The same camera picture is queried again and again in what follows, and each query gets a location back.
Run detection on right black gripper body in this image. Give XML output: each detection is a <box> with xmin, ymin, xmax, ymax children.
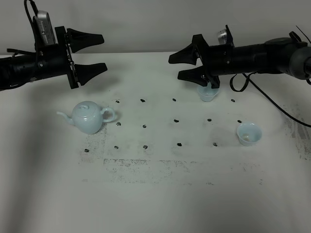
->
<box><xmin>192</xmin><ymin>25</ymin><xmax>234</xmax><ymax>88</ymax></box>

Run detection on near light blue teacup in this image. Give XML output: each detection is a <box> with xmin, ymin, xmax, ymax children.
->
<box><xmin>236</xmin><ymin>122</ymin><xmax>262</xmax><ymax>147</ymax></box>

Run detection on light blue teacup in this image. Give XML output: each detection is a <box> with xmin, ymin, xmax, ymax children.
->
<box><xmin>197</xmin><ymin>83</ymin><xmax>220</xmax><ymax>102</ymax></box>
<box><xmin>236</xmin><ymin>122</ymin><xmax>262</xmax><ymax>147</ymax></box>

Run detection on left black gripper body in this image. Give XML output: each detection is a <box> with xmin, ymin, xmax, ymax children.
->
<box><xmin>36</xmin><ymin>26</ymin><xmax>79</xmax><ymax>89</ymax></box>

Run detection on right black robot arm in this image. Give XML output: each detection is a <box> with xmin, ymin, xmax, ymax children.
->
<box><xmin>168</xmin><ymin>27</ymin><xmax>311</xmax><ymax>89</ymax></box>

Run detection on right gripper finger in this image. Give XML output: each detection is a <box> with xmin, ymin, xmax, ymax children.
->
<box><xmin>168</xmin><ymin>44</ymin><xmax>197</xmax><ymax>65</ymax></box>
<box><xmin>177</xmin><ymin>66</ymin><xmax>211</xmax><ymax>86</ymax></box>

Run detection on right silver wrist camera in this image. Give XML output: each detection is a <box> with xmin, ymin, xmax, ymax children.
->
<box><xmin>217</xmin><ymin>29</ymin><xmax>227</xmax><ymax>45</ymax></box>

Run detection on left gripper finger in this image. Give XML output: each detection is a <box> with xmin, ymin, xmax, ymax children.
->
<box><xmin>74</xmin><ymin>63</ymin><xmax>107</xmax><ymax>85</ymax></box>
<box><xmin>67</xmin><ymin>28</ymin><xmax>104</xmax><ymax>53</ymax></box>

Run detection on light blue porcelain teapot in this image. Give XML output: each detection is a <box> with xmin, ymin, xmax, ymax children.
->
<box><xmin>56</xmin><ymin>101</ymin><xmax>116</xmax><ymax>134</ymax></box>

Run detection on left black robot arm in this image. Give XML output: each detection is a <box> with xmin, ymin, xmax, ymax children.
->
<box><xmin>0</xmin><ymin>26</ymin><xmax>107</xmax><ymax>90</ymax></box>

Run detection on far light blue teacup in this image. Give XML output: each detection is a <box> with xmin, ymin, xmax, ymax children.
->
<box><xmin>197</xmin><ymin>83</ymin><xmax>220</xmax><ymax>102</ymax></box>

